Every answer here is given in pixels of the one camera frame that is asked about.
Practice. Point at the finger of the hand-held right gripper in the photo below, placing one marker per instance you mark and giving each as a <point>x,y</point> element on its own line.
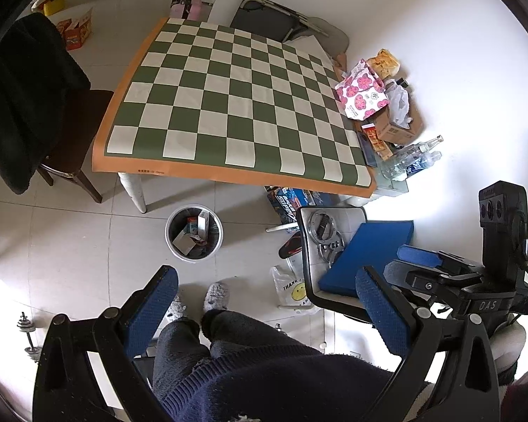
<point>422,256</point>
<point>416,279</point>

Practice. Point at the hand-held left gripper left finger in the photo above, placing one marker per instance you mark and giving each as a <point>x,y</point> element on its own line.
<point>152,303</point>

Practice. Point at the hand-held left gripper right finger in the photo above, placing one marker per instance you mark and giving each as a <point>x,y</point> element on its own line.
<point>380,305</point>

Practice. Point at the round trash bin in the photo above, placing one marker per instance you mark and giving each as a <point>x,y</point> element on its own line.
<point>174,250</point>

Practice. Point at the grey fuzzy slipper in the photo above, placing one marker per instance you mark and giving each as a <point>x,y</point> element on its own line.
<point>176,307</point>
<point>218,296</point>

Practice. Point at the blue board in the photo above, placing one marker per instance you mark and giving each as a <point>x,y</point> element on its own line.
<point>369,250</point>

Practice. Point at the person's dark trousers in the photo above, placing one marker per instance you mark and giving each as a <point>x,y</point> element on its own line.
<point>180,351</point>

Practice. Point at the clear glass container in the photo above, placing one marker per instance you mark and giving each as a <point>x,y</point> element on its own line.
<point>394,182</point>

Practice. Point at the smiley plastic bag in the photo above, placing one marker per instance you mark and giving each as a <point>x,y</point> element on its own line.
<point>292,292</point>

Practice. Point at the blue label plastic bottle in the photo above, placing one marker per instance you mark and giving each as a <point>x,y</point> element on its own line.
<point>420,163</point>

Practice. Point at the white cushion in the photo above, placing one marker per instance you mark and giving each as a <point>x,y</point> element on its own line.
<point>506,343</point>

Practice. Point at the black and red shoe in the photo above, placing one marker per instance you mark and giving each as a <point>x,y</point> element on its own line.
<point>290,246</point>

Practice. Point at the clear glass bottle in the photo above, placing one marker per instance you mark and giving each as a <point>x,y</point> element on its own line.
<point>422,146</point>

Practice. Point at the orange packet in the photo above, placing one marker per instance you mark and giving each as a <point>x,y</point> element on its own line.
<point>378,143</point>

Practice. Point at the person's navy sweater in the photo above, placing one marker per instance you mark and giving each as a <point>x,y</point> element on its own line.
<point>290,387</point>

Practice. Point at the metal dumbbell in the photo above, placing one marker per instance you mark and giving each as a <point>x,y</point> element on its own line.
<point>28,336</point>

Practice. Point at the brown cardboard box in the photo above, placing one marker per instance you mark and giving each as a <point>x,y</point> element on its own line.
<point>391,132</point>

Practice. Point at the blue printed box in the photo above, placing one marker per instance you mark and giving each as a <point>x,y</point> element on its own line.
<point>288,200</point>

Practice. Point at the crumpled white plastic bag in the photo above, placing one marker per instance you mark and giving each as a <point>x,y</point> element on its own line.
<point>398,105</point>

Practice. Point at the dark red cloth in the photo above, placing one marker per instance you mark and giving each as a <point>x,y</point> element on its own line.
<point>526,398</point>

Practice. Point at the pink floral paper bag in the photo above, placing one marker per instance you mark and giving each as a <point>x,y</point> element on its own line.
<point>361,92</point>

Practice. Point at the dark wooden chair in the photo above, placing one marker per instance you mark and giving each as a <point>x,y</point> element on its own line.
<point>75,140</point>

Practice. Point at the yellow snack packet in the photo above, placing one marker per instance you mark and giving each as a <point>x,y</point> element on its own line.
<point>385,62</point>

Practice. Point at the green checkered tablecloth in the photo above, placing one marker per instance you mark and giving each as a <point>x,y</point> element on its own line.
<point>246,96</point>

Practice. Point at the black cloth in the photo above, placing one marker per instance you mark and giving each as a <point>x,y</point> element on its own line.
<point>26,96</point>

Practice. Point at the orange printed cardboard box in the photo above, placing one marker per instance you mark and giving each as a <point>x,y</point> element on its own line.
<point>77,30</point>

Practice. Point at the yellow container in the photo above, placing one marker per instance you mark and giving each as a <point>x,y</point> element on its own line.
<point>55,6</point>

